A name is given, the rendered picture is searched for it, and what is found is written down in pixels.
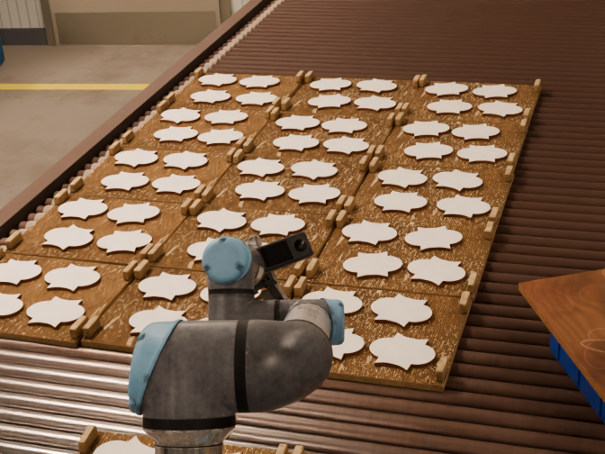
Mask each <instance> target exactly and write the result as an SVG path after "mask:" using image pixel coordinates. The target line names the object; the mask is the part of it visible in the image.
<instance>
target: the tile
mask: <svg viewBox="0 0 605 454"><path fill-rule="evenodd" d="M93 454H155V449H153V448H150V447H148V446H146V445H144V444H142V443H141V442H140V441H139V440H138V438H137V436H135V437H134V438H132V439H131V440H129V441H128V442H126V441H123V440H113V441H108V442H106V443H104V444H102V445H100V446H99V447H98V448H97V449H96V450H95V451H94V453H93Z"/></svg>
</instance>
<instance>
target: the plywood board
mask: <svg viewBox="0 0 605 454"><path fill-rule="evenodd" d="M519 291H520V292H521V294H522V295H523V296H524V298H525V299H526V300H527V301H528V303H529V304H530V306H531V307H532V308H533V310H534V311H535V312H536V314H537V315H538V317H539V318H540V319H541V320H542V322H543V323H544V324H545V326H546V327H547V328H548V329H549V330H550V332H551V333H552V334H553V336H554V337H555V338H556V340H557V341H558V342H559V344H560V345H561V346H562V348H563V349H564V351H565V352H566V353H567V355H568V356H569V357H570V359H571V360H572V361H573V363H574V364H575V365H576V367H578V368H579V370H580V371H581V372H582V374H583V375H584V377H585V378H586V379H587V380H588V382H589V383H590V384H591V386H592V387H593V389H594V390H595V391H596V393H597V394H598V395H599V397H600V398H601V399H602V401H603V402H604V403H605V268H604V269H599V270H593V271H587V272H582V273H576V274H571V275H565V276H560V277H550V278H544V279H539V280H532V281H527V282H521V283H519Z"/></svg>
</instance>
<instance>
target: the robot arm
mask: <svg viewBox="0 0 605 454"><path fill-rule="evenodd" d="M262 245H263V244H262V239H261V238H260V237H258V236H257V235H254V236H252V237H250V238H249V240H248V241H246V242H244V241H242V240H240V239H237V238H232V237H225V236H224V237H220V238H217V239H215V240H213V241H211V242H210V243H209V244H208V245H207V246H206V248H205V249H204V251H203V256H202V264H203V270H204V272H205V274H206V275H207V277H208V321H183V320H182V319H177V320H175V321H171V322H153V323H150V324H149V325H147V326H146V327H145V328H144V329H143V330H142V331H141V333H140V335H139V338H138V339H137V342H136V345H135V348H134V351H133V354H132V359H131V368H130V374H129V384H128V397H129V401H128V403H129V407H130V410H131V412H132V413H136V414H137V415H142V428H143V430H144V431H145V432H146V433H147V434H148V435H149V436H150V438H151V439H153V441H154V443H155V454H223V442H224V441H225V439H226V438H227V436H228V435H229V434H230V433H231V432H232V431H233V430H234V429H235V427H236V415H235V414H236V413H262V412H269V411H273V410H276V409H279V408H283V407H285V406H287V405H289V404H293V403H295V402H298V401H300V400H301V399H303V398H304V397H305V396H307V395H309V394H311V393H312V392H314V391H315V390H316V389H317V388H319V387H320V386H321V384H322V383H323V382H324V381H325V379H326V378H327V377H328V375H329V373H330V370H331V366H332V361H333V349H332V346H334V345H341V344H342V343H343V342H344V339H345V313H344V304H343V302H342V301H340V300H338V299H327V298H321V299H291V300H289V299H288V297H287V296H286V294H285V293H284V291H283V289H282V288H281V287H280V285H279V284H278V281H277V278H276V276H275V272H274V271H275V270H277V269H279V268H284V267H286V266H289V265H292V264H294V263H296V262H299V261H302V260H305V259H308V258H310V257H311V256H312V255H313V250H312V246H311V244H310V243H309V241H308V238H307V236H306V234H305V232H299V233H296V234H294V235H291V236H289V237H286V238H283V239H281V240H278V241H273V242H271V243H268V244H266V245H263V246H262ZM262 288H265V289H266V290H264V291H263V292H262V294H261V296H262V298H263V300H255V295H256V294H258V290H260V289H262Z"/></svg>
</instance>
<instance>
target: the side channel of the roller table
mask: <svg viewBox="0 0 605 454"><path fill-rule="evenodd" d="M270 2H273V0H250V1H248V2H247V3H246V4H245V5H243V6H242V7H241V8H240V9H239V10H238V11H237V12H236V13H235V14H233V15H232V16H231V17H230V18H229V19H228V20H226V21H225V22H224V23H223V24H221V25H220V26H219V27H218V28H217V29H215V30H214V31H213V32H212V33H210V34H209V35H208V36H207V37H206V38H204V39H203V40H202V41H201V42H199V43H198V44H197V45H196V46H195V47H193V48H192V49H191V50H190V51H189V52H187V53H186V54H185V55H184V56H183V57H182V58H181V59H180V60H179V61H177V62H176V63H175V64H174V65H173V66H171V67H170V68H169V69H168V70H166V71H165V72H164V73H163V74H162V75H160V76H159V77H158V78H157V79H156V80H154V81H153V82H152V83H151V84H150V85H148V86H147V87H146V88H145V89H143V90H142V91H141V92H140V93H139V94H137V95H136V96H135V97H134V98H132V99H131V100H130V102H129V103H127V104H126V105H125V106H124V107H122V108H121V109H120V110H119V111H118V112H117V113H115V114H114V115H113V116H112V117H110V118H109V119H108V120H107V121H106V122H104V123H103V124H102V125H101V126H99V127H98V128H97V129H96V130H95V131H93V132H92V133H91V134H90V135H88V136H87V137H86V138H85V139H84V140H83V141H81V142H80V143H79V144H78V145H77V146H76V147H75V148H74V149H72V150H71V151H70V152H69V153H68V154H66V155H65V156H64V157H63V158H62V159H60V160H59V161H58V162H57V163H55V164H54V165H53V166H52V167H51V168H49V169H48V170H47V171H46V172H45V173H43V174H42V175H41V176H40V177H38V178H37V179H36V180H35V181H34V182H32V183H31V184H30V185H29V186H27V187H26V188H25V189H24V190H23V191H22V192H21V193H20V194H19V195H17V196H16V197H15V198H14V199H13V200H12V201H10V202H9V203H8V204H7V205H5V206H4V207H3V208H2V209H1V210H0V240H1V239H2V238H9V233H10V231H11V230H12V229H15V230H18V226H19V223H20V222H22V221H24V222H27V218H28V215H29V214H30V213H36V209H37V207H38V206H39V205H43V206H44V203H45V201H46V199H47V198H52V197H53V194H54V192H55V191H60V189H61V187H62V186H63V185H64V184H68V181H69V179H71V178H72V177H77V172H78V171H79V170H84V167H85V165H86V164H91V162H92V159H93V158H98V155H99V153H100V151H105V149H106V146H107V145H112V144H113V140H114V139H119V136H120V134H121V133H125V132H126V129H127V128H128V127H132V124H133V123H134V122H137V121H138V120H139V118H140V117H141V116H144V113H145V112H146V111H150V108H151V106H152V105H154V106H156V103H157V101H161V100H162V97H163V96H164V95H167V93H168V91H173V88H174V86H178V83H179V82H180V81H184V78H185V77H188V75H189V73H190V72H194V69H195V68H198V67H199V65H200V64H203V61H204V60H205V59H208V57H209V56H210V55H212V54H213V52H214V51H217V49H218V48H219V47H221V45H222V44H223V43H226V41H227V40H230V37H231V36H232V35H233V36H234V35H235V32H238V31H239V29H240V28H243V25H244V24H247V22H248V21H251V18H255V15H256V14H258V13H259V11H262V9H263V8H266V5H269V3H270Z"/></svg>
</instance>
